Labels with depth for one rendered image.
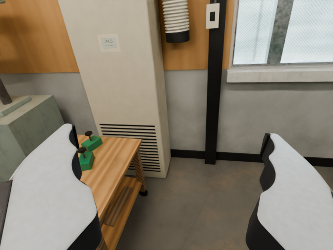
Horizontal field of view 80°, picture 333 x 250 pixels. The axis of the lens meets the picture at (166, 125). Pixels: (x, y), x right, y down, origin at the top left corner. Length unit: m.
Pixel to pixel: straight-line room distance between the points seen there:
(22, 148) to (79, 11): 0.99
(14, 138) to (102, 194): 0.85
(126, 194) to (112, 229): 0.24
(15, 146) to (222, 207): 1.53
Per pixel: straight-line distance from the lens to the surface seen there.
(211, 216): 1.57
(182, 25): 1.33
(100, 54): 1.38
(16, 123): 1.70
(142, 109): 1.42
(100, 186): 1.12
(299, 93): 1.75
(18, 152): 1.78
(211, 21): 1.38
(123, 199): 1.46
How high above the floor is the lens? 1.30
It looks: 32 degrees down
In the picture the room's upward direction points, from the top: 5 degrees counter-clockwise
